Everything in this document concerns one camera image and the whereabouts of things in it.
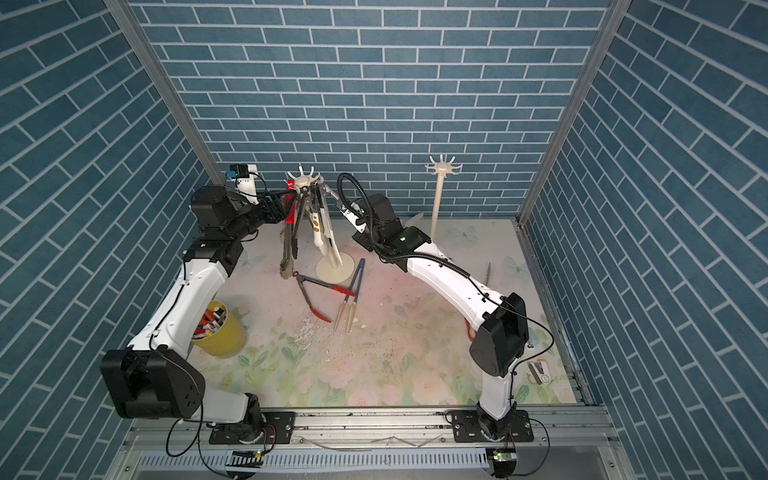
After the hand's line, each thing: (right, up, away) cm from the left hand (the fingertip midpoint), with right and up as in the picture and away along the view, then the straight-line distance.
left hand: (297, 192), depth 74 cm
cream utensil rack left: (0, -22, +31) cm, 38 cm away
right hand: (+17, -6, +6) cm, 19 cm away
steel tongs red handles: (+48, -41, +16) cm, 65 cm away
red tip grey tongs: (-8, -25, +27) cm, 38 cm away
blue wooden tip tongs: (+12, -21, +31) cm, 39 cm away
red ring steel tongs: (-6, -17, +9) cm, 20 cm away
